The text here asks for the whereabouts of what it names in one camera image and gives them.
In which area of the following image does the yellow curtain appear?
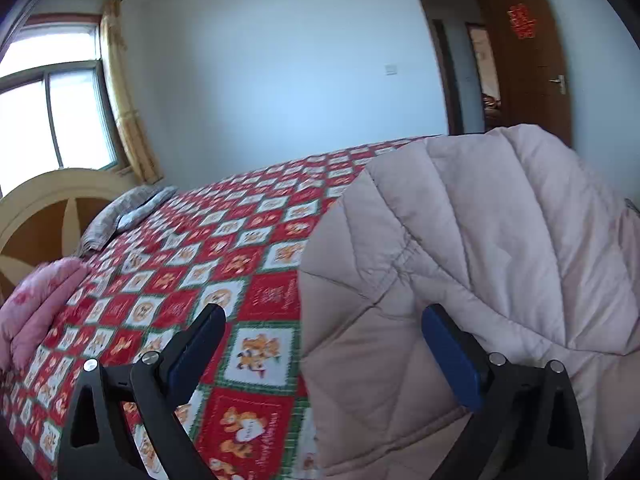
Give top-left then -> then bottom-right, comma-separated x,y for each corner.
101,0 -> 164,185

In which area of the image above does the cream wooden headboard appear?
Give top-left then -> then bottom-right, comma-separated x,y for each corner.
0,169 -> 132,301

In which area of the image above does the striped pillow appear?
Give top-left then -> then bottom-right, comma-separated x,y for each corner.
77,185 -> 179,255

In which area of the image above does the red patterned bed cover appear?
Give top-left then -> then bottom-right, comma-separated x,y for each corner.
0,135 -> 441,480

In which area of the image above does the beige quilted down jacket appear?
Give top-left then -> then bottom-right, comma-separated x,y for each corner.
298,124 -> 640,480

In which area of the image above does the brown wooden door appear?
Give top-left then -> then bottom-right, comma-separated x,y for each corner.
483,0 -> 574,148

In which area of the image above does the window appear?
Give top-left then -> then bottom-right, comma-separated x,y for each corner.
0,16 -> 125,196

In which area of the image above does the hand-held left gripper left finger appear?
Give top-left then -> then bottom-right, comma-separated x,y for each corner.
59,303 -> 227,480

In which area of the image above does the brown door frame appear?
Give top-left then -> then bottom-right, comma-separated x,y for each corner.
408,0 -> 488,137

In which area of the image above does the pink folded blanket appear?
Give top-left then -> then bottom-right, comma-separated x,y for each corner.
0,257 -> 91,372

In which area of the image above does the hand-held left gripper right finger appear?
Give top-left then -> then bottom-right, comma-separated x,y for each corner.
421,304 -> 587,480

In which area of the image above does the red paper door decoration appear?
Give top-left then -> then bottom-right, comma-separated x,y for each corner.
507,3 -> 536,41

